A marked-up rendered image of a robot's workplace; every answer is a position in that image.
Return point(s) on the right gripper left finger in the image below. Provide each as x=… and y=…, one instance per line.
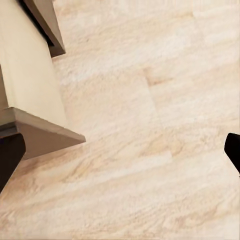
x=12, y=150

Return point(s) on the cabinet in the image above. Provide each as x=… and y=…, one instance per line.
x=30, y=98

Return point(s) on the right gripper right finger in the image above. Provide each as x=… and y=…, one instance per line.
x=232, y=149

